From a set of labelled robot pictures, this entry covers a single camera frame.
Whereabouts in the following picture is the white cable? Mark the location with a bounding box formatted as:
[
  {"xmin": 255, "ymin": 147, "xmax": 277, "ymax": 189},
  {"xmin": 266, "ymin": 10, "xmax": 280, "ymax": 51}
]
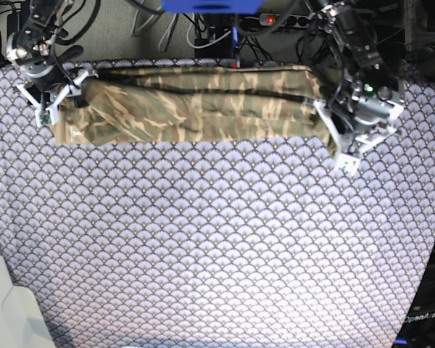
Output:
[{"xmin": 186, "ymin": 14, "xmax": 233, "ymax": 50}]

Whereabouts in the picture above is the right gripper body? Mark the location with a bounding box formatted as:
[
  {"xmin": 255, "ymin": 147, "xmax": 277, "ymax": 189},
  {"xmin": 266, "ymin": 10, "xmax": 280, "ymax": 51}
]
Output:
[{"xmin": 6, "ymin": 34, "xmax": 83, "ymax": 105}]

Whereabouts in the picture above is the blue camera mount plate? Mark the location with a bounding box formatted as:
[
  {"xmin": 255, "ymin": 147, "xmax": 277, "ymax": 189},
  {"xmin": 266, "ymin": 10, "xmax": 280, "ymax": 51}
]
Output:
[{"xmin": 161, "ymin": 0, "xmax": 262, "ymax": 14}]

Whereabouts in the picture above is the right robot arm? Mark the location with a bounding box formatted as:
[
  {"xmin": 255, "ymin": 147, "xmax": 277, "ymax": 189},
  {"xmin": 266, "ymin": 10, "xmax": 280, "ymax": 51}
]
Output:
[{"xmin": 7, "ymin": 1, "xmax": 101, "ymax": 128}]

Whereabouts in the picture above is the white plastic bin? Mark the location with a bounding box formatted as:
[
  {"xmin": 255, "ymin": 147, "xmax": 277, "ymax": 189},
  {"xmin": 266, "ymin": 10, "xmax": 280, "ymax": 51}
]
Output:
[{"xmin": 0, "ymin": 251, "xmax": 55, "ymax": 347}]

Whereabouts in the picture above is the purple fan-pattern tablecloth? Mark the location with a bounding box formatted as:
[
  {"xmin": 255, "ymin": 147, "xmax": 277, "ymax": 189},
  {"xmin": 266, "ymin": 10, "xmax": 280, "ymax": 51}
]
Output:
[{"xmin": 0, "ymin": 67, "xmax": 435, "ymax": 347}]

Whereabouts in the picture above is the camouflage T-shirt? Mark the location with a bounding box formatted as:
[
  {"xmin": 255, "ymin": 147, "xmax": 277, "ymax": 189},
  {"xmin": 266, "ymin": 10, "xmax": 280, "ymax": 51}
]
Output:
[{"xmin": 51, "ymin": 65, "xmax": 336, "ymax": 153}]

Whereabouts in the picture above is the black OpenArm box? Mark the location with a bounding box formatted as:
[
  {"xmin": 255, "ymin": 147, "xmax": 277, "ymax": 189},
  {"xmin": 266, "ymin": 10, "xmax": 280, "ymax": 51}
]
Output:
[{"xmin": 393, "ymin": 245, "xmax": 435, "ymax": 347}]

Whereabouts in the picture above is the black power strip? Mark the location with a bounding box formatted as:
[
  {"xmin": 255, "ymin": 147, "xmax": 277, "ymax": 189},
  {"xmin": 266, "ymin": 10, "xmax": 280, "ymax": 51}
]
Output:
[{"xmin": 257, "ymin": 12, "xmax": 309, "ymax": 31}]

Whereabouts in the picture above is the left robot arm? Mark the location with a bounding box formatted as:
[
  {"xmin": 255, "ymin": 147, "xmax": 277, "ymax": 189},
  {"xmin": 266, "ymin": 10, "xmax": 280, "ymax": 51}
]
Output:
[{"xmin": 307, "ymin": 1, "xmax": 405, "ymax": 175}]

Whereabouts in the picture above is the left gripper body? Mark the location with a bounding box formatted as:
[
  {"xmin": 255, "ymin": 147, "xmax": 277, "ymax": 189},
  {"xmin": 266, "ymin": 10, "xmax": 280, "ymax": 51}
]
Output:
[{"xmin": 329, "ymin": 78, "xmax": 405, "ymax": 145}]

